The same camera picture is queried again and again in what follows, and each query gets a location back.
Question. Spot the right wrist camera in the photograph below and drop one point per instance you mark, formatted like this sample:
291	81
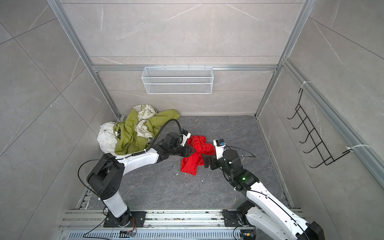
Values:
219	145

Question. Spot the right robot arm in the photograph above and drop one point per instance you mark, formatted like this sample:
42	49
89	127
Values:
262	210

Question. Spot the green cloth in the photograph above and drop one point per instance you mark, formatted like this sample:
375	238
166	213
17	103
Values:
129	142

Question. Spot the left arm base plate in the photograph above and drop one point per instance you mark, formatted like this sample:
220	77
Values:
127	220

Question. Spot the plain white cloth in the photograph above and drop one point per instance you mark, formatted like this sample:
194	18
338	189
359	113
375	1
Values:
107	138

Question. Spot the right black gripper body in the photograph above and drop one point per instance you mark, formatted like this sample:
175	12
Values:
216	163

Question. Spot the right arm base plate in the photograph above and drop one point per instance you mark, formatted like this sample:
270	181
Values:
231	219

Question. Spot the red cloth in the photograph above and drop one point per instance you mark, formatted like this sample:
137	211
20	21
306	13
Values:
199	143

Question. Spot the aluminium mounting rail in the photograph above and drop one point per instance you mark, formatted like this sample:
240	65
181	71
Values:
155	219

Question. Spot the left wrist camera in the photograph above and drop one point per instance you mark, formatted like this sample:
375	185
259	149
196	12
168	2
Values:
184	136

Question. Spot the white floral patterned cloth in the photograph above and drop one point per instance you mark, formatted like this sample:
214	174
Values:
145	112

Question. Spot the black wire hook rack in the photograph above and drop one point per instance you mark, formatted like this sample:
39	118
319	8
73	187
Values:
313	136

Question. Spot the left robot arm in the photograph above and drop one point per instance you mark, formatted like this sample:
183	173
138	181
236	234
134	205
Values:
106	176

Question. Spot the white wire mesh basket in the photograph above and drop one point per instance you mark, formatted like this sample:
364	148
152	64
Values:
178	80

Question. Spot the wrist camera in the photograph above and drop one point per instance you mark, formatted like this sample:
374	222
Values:
184	136
219	145

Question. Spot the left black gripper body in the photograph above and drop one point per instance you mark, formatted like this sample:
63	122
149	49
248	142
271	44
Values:
185	151

